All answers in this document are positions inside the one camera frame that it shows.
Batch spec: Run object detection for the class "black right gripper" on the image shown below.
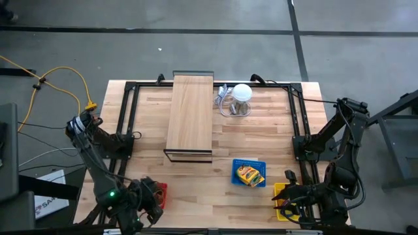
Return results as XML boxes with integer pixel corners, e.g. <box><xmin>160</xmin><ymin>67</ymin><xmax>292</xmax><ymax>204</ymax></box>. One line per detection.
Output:
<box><xmin>271</xmin><ymin>169</ymin><xmax>327</xmax><ymax>226</ymax></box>

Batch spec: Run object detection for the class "red plastic basket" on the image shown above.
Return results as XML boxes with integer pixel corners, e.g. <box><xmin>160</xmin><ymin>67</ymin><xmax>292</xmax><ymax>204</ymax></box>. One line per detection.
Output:
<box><xmin>154</xmin><ymin>181</ymin><xmax>169</xmax><ymax>210</ymax></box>

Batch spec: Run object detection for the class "yellow plastic basket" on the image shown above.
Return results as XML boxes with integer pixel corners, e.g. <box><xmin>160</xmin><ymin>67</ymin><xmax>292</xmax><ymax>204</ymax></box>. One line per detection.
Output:
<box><xmin>273</xmin><ymin>182</ymin><xmax>306</xmax><ymax>222</ymax></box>

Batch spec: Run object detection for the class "yellow Crayola crayon box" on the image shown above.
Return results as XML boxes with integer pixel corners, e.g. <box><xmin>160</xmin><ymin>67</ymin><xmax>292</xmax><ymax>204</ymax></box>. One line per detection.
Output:
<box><xmin>249</xmin><ymin>174</ymin><xmax>266</xmax><ymax>188</ymax></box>
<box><xmin>235</xmin><ymin>164</ymin><xmax>261</xmax><ymax>186</ymax></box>

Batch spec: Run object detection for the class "blue plastic basket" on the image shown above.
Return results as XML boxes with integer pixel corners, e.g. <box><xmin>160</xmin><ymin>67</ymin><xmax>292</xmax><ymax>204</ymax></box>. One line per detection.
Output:
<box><xmin>231</xmin><ymin>159</ymin><xmax>267</xmax><ymax>188</ymax></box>

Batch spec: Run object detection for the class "white printed box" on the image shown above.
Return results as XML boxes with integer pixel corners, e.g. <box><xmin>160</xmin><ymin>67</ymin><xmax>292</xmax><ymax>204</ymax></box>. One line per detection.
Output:
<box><xmin>34</xmin><ymin>168</ymin><xmax>70</xmax><ymax>220</ymax></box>

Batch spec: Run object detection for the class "black flat beam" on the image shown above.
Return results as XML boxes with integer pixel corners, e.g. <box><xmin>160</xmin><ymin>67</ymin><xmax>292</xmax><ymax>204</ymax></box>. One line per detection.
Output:
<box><xmin>18</xmin><ymin>174</ymin><xmax>81</xmax><ymax>200</ymax></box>

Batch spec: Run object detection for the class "white mushroom table lamp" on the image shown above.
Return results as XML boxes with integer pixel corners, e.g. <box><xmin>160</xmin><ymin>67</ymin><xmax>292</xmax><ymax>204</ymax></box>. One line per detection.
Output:
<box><xmin>230</xmin><ymin>84</ymin><xmax>253</xmax><ymax>116</ymax></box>

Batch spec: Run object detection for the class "black metal cart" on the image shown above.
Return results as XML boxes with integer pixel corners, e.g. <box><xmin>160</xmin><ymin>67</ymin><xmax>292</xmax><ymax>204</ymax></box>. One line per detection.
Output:
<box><xmin>360</xmin><ymin>88</ymin><xmax>418</xmax><ymax>190</ymax></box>

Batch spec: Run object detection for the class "dark grey cabinet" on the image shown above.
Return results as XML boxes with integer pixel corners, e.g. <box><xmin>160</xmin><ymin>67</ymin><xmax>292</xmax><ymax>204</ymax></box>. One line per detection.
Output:
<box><xmin>0</xmin><ymin>103</ymin><xmax>36</xmax><ymax>232</ymax></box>

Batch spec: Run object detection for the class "person's shoe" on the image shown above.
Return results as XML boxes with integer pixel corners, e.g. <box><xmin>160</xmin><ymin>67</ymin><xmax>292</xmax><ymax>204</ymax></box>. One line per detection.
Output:
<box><xmin>0</xmin><ymin>6</ymin><xmax>19</xmax><ymax>24</ymax></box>

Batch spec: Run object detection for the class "wooden shelf riser black frame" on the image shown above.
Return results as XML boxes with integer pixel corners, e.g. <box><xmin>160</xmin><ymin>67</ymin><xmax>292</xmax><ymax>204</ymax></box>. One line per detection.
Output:
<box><xmin>163</xmin><ymin>70</ymin><xmax>215</xmax><ymax>164</ymax></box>

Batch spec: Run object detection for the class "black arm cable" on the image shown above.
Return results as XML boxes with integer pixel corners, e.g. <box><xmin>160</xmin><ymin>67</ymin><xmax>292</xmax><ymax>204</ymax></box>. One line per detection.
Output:
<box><xmin>265</xmin><ymin>79</ymin><xmax>340</xmax><ymax>105</ymax></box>

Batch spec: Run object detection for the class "yellow extension cable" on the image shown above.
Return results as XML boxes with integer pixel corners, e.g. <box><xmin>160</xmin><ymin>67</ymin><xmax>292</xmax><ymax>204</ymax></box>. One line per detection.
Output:
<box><xmin>0</xmin><ymin>54</ymin><xmax>98</xmax><ymax>132</ymax></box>

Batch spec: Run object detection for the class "white floor cable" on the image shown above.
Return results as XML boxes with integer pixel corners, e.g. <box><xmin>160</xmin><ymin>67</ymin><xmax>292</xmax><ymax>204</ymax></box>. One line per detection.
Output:
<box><xmin>18</xmin><ymin>147</ymin><xmax>78</xmax><ymax>167</ymax></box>

